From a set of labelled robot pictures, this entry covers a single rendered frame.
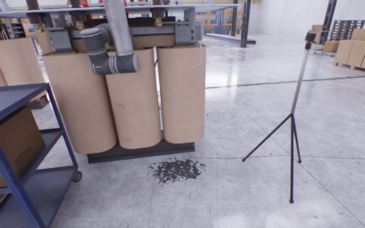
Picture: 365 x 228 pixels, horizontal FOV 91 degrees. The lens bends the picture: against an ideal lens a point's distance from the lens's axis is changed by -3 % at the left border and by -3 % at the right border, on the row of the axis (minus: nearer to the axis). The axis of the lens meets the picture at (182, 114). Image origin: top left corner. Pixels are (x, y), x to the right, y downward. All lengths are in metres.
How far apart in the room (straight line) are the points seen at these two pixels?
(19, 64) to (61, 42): 2.19
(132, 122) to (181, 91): 0.50
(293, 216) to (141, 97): 1.45
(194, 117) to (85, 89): 0.93
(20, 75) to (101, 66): 2.69
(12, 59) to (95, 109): 2.28
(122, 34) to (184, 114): 0.87
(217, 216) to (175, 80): 1.07
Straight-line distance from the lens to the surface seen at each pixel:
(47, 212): 1.69
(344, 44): 7.19
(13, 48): 3.78
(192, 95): 1.62
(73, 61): 1.61
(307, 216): 1.73
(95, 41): 1.18
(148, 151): 2.02
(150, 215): 1.56
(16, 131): 1.40
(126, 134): 1.76
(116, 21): 1.13
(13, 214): 1.83
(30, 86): 1.70
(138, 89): 1.57
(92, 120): 1.75
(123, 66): 1.17
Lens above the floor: 1.25
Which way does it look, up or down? 26 degrees down
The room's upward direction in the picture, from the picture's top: 2 degrees counter-clockwise
